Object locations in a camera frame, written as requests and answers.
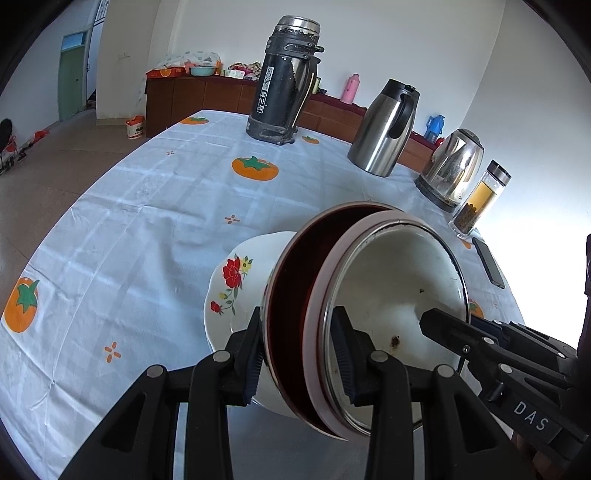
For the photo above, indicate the white enamel cup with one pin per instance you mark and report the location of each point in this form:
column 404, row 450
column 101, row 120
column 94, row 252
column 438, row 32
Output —
column 397, row 277

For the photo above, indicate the stainless steel electric kettle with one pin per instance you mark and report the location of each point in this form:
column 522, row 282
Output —
column 450, row 166

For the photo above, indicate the white printed plastic bag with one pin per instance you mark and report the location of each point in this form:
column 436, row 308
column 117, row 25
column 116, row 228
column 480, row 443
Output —
column 189, row 60

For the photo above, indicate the white plate with red roses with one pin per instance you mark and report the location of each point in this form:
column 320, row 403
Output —
column 235, row 286

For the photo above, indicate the green door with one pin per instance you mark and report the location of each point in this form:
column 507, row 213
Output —
column 73, row 78

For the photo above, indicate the brown wooden sideboard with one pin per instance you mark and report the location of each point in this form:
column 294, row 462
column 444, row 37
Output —
column 203, row 97

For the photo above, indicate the white persimmon print tablecloth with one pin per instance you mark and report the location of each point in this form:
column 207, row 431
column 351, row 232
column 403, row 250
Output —
column 138, row 230

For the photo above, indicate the white bucket with orange lid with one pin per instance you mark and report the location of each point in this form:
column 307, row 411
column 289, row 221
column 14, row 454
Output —
column 135, row 128

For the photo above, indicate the teal plastic basin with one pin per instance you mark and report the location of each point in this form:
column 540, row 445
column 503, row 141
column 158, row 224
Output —
column 203, row 71

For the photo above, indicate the colourful cloth pile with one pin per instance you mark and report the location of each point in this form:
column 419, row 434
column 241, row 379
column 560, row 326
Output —
column 244, row 70

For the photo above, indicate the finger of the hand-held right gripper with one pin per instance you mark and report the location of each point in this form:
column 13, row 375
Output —
column 531, row 344
column 448, row 330

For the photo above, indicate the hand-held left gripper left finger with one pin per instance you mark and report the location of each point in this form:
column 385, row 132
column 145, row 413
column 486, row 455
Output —
column 253, row 364

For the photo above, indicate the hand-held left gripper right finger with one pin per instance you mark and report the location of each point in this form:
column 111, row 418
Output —
column 344, row 360

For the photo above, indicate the orange box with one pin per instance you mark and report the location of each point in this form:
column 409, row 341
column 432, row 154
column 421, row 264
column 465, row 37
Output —
column 166, row 72

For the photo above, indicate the glass tea bottle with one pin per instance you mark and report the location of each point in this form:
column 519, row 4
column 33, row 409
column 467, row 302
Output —
column 478, row 203

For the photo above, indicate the green bottle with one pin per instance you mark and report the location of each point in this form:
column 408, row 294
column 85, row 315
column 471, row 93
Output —
column 316, row 85

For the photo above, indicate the black smartphone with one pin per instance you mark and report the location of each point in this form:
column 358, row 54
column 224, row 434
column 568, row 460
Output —
column 489, row 263

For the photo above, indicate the stainless steel carafe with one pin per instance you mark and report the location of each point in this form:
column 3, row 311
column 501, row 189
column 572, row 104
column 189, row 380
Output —
column 376, row 138

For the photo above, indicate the black steel thermos flask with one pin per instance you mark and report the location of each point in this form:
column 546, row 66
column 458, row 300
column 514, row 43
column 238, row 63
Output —
column 272, row 92

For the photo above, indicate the pink thermos bottle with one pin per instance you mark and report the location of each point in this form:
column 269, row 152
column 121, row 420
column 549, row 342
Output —
column 350, row 90

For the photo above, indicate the stainless steel bowl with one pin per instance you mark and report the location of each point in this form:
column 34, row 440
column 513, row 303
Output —
column 291, row 286

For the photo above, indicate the blue plastic jug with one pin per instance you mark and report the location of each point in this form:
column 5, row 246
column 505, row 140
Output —
column 435, row 129

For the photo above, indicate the red bag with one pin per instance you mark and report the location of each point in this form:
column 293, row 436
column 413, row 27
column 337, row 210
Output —
column 41, row 135

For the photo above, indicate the small white box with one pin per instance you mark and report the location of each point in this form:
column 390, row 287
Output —
column 234, row 74

